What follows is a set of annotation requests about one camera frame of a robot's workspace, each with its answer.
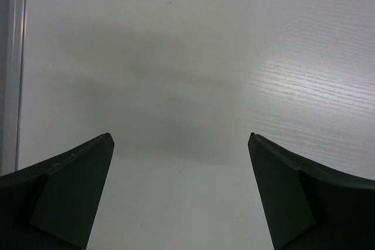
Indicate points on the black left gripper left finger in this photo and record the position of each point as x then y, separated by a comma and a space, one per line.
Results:
53, 204

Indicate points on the aluminium table frame rail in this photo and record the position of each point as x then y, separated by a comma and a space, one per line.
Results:
13, 28

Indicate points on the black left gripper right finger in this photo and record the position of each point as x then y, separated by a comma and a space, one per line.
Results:
308, 205

